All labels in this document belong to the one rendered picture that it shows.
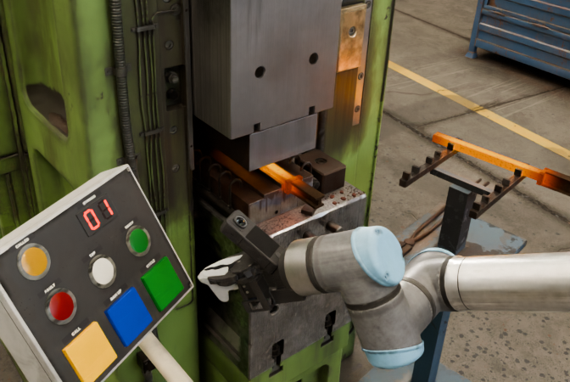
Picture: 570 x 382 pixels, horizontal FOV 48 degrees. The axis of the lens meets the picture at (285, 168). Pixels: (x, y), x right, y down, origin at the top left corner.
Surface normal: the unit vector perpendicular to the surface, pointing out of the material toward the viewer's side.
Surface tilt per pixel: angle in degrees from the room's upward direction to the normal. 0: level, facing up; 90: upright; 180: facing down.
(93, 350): 60
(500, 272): 49
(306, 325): 90
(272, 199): 90
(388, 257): 55
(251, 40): 90
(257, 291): 90
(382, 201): 0
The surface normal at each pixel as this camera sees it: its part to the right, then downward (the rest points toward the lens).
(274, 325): 0.62, 0.41
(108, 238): 0.80, -0.22
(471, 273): -0.67, -0.45
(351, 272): -0.50, 0.30
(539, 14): -0.79, 0.27
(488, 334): 0.04, -0.87
